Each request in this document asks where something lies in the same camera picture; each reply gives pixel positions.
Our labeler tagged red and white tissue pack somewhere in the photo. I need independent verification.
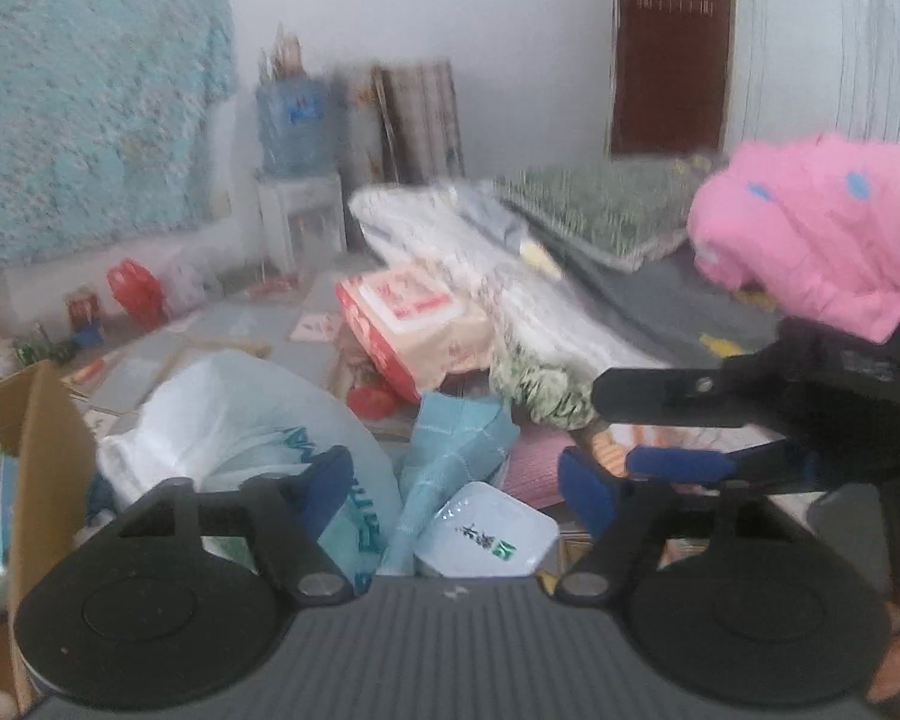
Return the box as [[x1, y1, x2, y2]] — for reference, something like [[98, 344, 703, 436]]
[[335, 262, 496, 402]]

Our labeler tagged pale fabric panel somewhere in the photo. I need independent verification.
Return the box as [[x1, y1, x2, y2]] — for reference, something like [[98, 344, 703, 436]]
[[337, 71, 383, 185]]

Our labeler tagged pink jacket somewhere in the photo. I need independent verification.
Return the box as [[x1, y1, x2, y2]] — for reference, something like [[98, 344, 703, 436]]
[[686, 133, 900, 346]]

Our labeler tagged white blanket with coloured stitching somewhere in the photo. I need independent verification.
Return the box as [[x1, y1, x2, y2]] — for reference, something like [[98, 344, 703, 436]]
[[349, 184, 623, 391]]

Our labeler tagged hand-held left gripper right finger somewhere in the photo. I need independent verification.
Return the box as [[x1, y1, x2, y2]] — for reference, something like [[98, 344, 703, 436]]
[[555, 446, 766, 605]]

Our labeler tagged cardboard box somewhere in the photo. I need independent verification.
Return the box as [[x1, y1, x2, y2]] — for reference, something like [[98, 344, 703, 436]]
[[0, 360, 98, 717]]

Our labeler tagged grey blanket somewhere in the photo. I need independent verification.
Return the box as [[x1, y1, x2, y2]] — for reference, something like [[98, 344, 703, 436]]
[[562, 247, 788, 368]]

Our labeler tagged brown wooden door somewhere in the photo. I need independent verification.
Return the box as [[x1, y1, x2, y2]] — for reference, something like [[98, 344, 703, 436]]
[[609, 0, 736, 158]]

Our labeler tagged red snack box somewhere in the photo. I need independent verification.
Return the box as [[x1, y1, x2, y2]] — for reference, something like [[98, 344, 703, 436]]
[[66, 292, 106, 331]]

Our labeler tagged white panelled cabinet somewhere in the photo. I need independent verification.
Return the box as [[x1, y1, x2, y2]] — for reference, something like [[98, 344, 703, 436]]
[[727, 0, 900, 151]]

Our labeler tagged white plastic tub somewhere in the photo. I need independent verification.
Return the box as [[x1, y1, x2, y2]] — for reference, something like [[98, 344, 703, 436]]
[[412, 481, 560, 578]]

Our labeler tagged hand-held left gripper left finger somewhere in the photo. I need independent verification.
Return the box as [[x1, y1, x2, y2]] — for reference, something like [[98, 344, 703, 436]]
[[120, 444, 357, 605]]

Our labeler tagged white plastic bag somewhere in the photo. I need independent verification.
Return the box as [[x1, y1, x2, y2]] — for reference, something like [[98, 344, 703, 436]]
[[97, 351, 402, 593]]

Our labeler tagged red plastic bag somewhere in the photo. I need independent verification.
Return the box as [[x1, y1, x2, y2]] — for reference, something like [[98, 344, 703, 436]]
[[107, 259, 167, 331]]

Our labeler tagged pale blue cloth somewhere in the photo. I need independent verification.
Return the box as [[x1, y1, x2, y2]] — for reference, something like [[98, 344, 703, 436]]
[[457, 184, 530, 252]]

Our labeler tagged pale yellow tag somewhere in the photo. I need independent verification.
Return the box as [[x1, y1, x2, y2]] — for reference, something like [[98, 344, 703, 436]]
[[521, 240, 563, 278]]

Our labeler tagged blue water bottle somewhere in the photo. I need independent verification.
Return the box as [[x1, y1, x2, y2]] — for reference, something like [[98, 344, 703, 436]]
[[255, 75, 335, 177]]

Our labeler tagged pale jar with sticks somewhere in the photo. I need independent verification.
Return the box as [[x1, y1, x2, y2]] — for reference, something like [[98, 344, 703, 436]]
[[259, 26, 308, 83]]

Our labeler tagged green floral scrunched cloth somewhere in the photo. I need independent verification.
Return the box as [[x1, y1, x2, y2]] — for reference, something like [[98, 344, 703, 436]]
[[489, 349, 608, 432]]

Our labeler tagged teal packet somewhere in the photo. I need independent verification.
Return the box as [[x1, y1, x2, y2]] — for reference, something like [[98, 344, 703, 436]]
[[379, 394, 522, 578]]

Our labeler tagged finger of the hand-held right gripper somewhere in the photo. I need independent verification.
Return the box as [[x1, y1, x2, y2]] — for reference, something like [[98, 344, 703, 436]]
[[625, 439, 824, 494], [592, 366, 728, 428]]

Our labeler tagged teal floral wall cloth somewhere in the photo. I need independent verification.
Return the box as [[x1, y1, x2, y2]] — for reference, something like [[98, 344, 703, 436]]
[[0, 0, 237, 267]]

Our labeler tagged clear plastic bag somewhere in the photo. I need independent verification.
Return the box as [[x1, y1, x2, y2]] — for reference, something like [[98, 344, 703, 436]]
[[161, 259, 222, 312]]

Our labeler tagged pink woven cloth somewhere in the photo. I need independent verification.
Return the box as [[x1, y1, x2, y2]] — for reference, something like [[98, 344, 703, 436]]
[[506, 435, 571, 511]]

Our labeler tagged plaid fabric panel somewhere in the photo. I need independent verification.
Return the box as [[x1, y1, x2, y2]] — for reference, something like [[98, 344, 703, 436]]
[[375, 60, 466, 185]]

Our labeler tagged white water dispenser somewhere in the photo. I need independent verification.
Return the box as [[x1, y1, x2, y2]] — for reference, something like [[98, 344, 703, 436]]
[[255, 172, 347, 271]]

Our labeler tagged person's right hand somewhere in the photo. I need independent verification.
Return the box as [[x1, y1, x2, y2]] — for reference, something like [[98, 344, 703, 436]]
[[866, 585, 900, 707]]

